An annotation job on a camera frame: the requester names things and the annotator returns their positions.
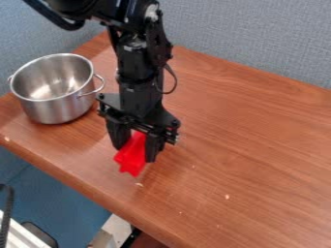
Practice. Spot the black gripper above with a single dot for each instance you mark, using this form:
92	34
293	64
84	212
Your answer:
135	109

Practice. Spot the red plastic block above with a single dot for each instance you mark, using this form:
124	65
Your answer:
131	155

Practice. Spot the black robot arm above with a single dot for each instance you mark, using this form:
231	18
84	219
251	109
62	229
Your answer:
133	24

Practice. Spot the stainless steel pot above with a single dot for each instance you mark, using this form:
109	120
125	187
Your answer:
56	87

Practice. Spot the white ribbed box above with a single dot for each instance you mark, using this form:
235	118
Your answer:
18	237

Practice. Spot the white table leg bracket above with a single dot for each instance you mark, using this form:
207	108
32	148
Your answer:
112	234

